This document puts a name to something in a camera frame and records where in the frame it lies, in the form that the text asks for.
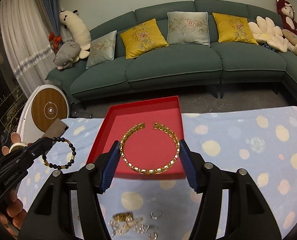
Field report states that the black bead bracelet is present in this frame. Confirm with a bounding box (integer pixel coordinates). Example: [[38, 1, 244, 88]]
[[41, 136, 77, 171]]

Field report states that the gold wristwatch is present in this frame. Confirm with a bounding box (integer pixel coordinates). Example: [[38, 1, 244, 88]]
[[112, 212, 133, 222]]

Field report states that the gold cuff bangle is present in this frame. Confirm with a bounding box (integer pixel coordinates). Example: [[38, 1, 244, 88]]
[[119, 122, 184, 179]]

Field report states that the person's left hand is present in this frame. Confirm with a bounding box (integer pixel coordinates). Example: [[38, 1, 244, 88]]
[[0, 190, 27, 236]]

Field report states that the white round wood-faced appliance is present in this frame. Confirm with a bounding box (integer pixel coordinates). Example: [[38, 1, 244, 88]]
[[17, 85, 70, 143]]

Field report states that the pink eared vanity mirror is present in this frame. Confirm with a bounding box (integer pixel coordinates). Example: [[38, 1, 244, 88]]
[[2, 132, 28, 155]]

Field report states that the silver earring charm pile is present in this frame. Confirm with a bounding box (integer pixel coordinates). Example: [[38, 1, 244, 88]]
[[108, 217, 158, 236]]

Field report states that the grey pig plush toy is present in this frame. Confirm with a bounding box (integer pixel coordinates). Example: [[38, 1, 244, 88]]
[[53, 41, 80, 70]]

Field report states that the small gold hoop earring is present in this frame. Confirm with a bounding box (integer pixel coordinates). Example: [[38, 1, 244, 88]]
[[148, 232, 158, 240]]

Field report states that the blue planet print cloth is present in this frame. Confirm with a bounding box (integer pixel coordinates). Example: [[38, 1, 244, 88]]
[[15, 105, 297, 239]]

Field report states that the white sheer curtain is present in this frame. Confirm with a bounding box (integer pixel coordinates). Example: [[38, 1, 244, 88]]
[[0, 0, 55, 97]]

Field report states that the red fish ornament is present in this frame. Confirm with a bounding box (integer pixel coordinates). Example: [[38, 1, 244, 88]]
[[48, 33, 62, 54]]

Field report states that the pale green embroidered cushion left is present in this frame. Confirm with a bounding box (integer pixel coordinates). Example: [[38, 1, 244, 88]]
[[86, 30, 117, 69]]

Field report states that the pale green embroidered cushion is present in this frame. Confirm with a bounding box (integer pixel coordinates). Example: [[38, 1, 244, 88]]
[[167, 11, 210, 47], [86, 30, 117, 69]]

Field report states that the white cow plush bolster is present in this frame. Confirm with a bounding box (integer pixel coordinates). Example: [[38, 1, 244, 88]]
[[59, 10, 92, 59]]

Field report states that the dark green sectional sofa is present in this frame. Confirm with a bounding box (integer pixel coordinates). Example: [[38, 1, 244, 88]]
[[47, 0, 297, 103]]

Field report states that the yellow embroidered cushion left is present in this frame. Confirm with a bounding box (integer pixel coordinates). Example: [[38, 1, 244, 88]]
[[120, 18, 168, 59]]

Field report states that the yellow embroidered cushion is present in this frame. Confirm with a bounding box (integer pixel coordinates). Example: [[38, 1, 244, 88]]
[[212, 12, 258, 45], [120, 18, 168, 59]]

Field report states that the pale green embroidered cushion right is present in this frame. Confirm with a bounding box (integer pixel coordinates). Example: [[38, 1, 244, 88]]
[[167, 11, 210, 47]]

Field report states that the blue drape curtain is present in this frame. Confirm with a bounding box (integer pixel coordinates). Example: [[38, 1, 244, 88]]
[[42, 0, 60, 36]]

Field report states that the yellow embroidered cushion right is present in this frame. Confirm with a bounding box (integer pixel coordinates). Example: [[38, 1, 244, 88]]
[[212, 12, 258, 45]]

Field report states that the cream flower shaped pillow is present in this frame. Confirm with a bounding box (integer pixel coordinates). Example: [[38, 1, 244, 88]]
[[248, 16, 288, 53]]

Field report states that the red monkey plush toy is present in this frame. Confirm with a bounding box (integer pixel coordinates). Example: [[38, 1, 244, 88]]
[[276, 0, 297, 36]]

